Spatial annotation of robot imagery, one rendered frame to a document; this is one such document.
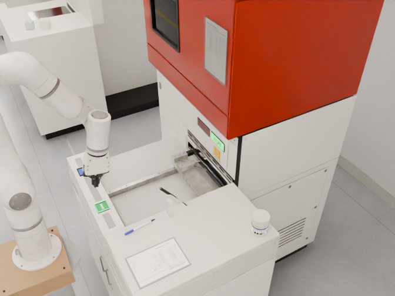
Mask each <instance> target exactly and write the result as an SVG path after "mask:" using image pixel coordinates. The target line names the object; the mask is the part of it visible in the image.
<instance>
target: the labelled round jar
mask: <svg viewBox="0 0 395 296"><path fill-rule="evenodd" d="M269 221H270V214H269V213H268V212H267V211H266V210H263V209H257V210H255V211H254V212H253V213H252V220H251V225H250V232H251V234H252V235H253V236H255V237H259V238H261V237H264V236H266V234H267V231H268V228H269Z"/></svg>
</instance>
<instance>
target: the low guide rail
mask: <svg viewBox="0 0 395 296"><path fill-rule="evenodd" d="M177 172H178V171H177V170H176V168H175V167H172V168H169V169H167V170H164V171H161V172H158V173H156V174H153V175H151V176H148V177H145V178H142V179H140V180H137V181H134V182H131V183H129V184H126V185H124V186H120V187H118V188H115V189H113V190H109V191H107V194H108V196H109V197H110V198H111V197H114V196H117V195H119V194H122V193H124V192H127V191H129V190H132V189H135V188H137V187H140V186H143V185H146V184H148V183H151V182H153V181H156V180H159V179H162V178H164V177H167V176H170V175H172V174H175V173H177Z"/></svg>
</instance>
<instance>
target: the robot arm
mask: <svg viewBox="0 0 395 296"><path fill-rule="evenodd" d="M0 85H23V86H25V87H26V88H27V89H28V90H30V91H31V92H32V93H33V94H34V95H36V96H37V97H38V98H40V100H42V101H43V102H44V103H46V104H47V105H48V106H49V107H51V108H52V109H53V110H54V111H55V112H57V113H58V114H60V115H61V116H62V117H64V118H67V119H73V118H76V119H77V120H78V121H80V122H81V123H82V124H83V125H84V127H85V129H86V150H85V153H84V155H83V162H82V170H84V171H83V174H82V175H83V177H90V178H91V179H92V181H91V183H92V185H93V186H94V188H95V187H99V183H100V179H101V177H102V176H103V175H104V174H106V173H109V169H110V158H109V151H108V149H109V136H110V127H111V116H110V114H109V113H108V112H106V111H103V110H96V109H95V108H94V107H93V106H92V105H91V104H90V103H89V102H88V101H87V100H86V99H84V98H83V97H80V96H77V95H76V94H74V93H73V91H71V90H70V88H68V87H67V85H65V84H64V83H63V82H62V81H61V80H60V79H59V78H57V77H56V76H55V75H54V74H53V73H52V72H51V71H50V70H49V69H48V68H47V67H46V66H44V65H43V64H42V63H41V62H40V61H39V60H37V58H35V57H34V56H32V55H31V54H29V53H26V52H21V51H16V52H10V53H5V54H3V55H0ZM95 174H96V175H95ZM0 202H1V204H2V207H3V210H4V212H5V215H6V218H7V220H8V223H9V226H10V228H11V230H12V233H13V235H14V238H15V241H16V243H17V246H16V247H15V249H14V251H13V253H12V260H13V262H14V264H15V266H16V267H18V268H19V269H21V270H24V271H36V270H40V269H43V268H45V267H47V266H49V265H50V264H52V263H53V262H54V261H55V260H56V259H57V258H58V257H59V255H60V253H61V249H62V244H61V241H60V239H59V238H58V237H57V236H56V235H54V234H51V233H48V230H47V227H46V224H45V220H44V218H43V215H42V211H41V208H40V205H39V202H38V199H37V197H36V190H35V186H34V183H33V181H32V179H31V177H30V175H29V172H28V170H27V168H26V167H25V165H24V164H23V163H22V162H21V160H20V158H19V156H18V153H17V151H16V149H15V146H14V144H13V142H12V139H11V137H10V135H9V132H8V129H7V128H6V125H5V122H4V120H3V118H2V115H1V113H0Z"/></svg>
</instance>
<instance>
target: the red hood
mask: <svg viewBox="0 0 395 296"><path fill-rule="evenodd" d="M383 4H384V0H143V6H144V13H145V26H146V40H147V47H148V61H149V62H150V63H151V64H152V65H153V66H154V67H155V68H156V69H157V70H158V71H159V72H160V73H161V74H162V75H163V76H164V77H165V78H166V79H167V80H168V81H169V82H170V83H171V84H172V85H173V86H174V87H175V88H176V89H177V90H178V91H179V92H180V93H181V94H182V95H183V96H184V97H185V98H187V100H188V101H189V102H190V103H191V104H192V105H194V107H195V108H197V110H198V111H200V113H201V114H202V115H203V116H204V117H205V118H206V119H207V120H208V121H209V122H210V123H211V124H212V125H213V126H214V127H215V128H216V129H217V130H218V131H219V132H220V133H221V134H222V135H223V136H224V137H225V138H226V139H227V140H230V139H234V138H235V137H239V136H241V135H244V134H247V133H250V132H253V131H255V130H258V129H261V128H263V127H266V126H269V125H272V124H275V123H277V122H281V121H283V120H286V119H289V118H291V117H294V116H297V115H300V114H302V113H305V112H308V111H310V110H313V109H316V108H318V107H322V106H324V105H328V104H330V103H333V102H336V101H338V100H341V99H344V98H346V97H349V96H352V95H355V94H357V91H358V88H359V84H360V81H361V77H362V74H363V71H364V67H365V64H366V61H367V57H368V55H369V51H370V47H371V43H372V41H373V37H374V34H375V31H376V27H377V24H378V21H379V17H380V14H381V10H382V7H383Z"/></svg>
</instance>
